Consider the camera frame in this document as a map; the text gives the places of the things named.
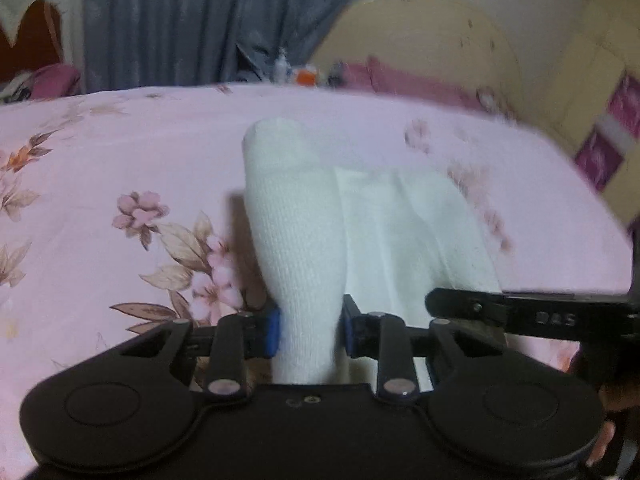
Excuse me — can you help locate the person's right hand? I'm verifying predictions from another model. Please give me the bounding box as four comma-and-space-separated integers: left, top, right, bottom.
586, 382, 620, 467

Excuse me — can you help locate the cream wardrobe with pink panels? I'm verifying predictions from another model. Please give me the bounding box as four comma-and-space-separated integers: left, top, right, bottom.
520, 0, 640, 201

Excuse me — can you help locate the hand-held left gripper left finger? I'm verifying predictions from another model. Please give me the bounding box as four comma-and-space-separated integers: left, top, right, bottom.
120, 307, 281, 401

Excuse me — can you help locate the small white cloth garment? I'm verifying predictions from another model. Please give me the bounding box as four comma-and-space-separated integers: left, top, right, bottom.
242, 117, 503, 393

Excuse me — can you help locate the small white bottle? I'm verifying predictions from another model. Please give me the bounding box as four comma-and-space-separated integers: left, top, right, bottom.
274, 47, 292, 85

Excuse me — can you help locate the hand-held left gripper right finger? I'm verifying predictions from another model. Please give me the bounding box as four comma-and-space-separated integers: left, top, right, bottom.
341, 294, 506, 406

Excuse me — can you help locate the blue grey curtain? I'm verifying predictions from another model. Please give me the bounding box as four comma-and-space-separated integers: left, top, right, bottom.
80, 0, 378, 93

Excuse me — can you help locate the pink floral bed sheet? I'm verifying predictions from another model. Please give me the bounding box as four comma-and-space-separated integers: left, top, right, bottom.
0, 82, 632, 471

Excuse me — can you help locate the pink pillow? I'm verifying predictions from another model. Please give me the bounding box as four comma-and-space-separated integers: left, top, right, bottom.
345, 59, 506, 113

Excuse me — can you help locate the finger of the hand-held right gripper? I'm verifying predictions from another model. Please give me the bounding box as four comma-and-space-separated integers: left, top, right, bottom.
425, 287, 632, 345

